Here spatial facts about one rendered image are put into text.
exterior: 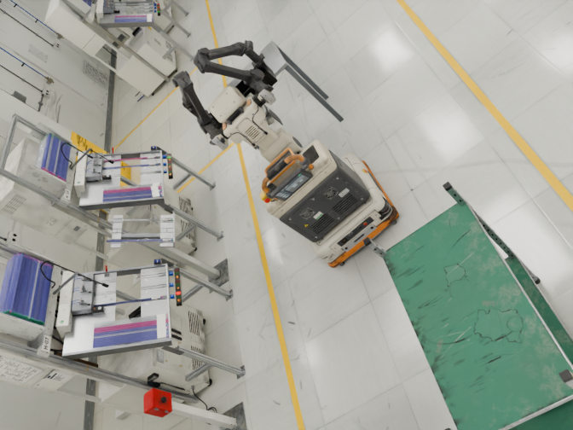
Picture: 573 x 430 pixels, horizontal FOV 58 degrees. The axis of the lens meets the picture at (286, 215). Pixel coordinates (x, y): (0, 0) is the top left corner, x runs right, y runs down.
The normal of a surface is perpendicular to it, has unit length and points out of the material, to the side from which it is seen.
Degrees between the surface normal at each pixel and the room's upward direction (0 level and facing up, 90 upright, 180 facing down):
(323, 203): 90
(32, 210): 90
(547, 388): 0
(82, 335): 44
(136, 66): 90
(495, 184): 0
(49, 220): 90
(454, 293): 0
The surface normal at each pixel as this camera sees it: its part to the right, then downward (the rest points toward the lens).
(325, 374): -0.64, -0.44
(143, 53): 0.20, 0.69
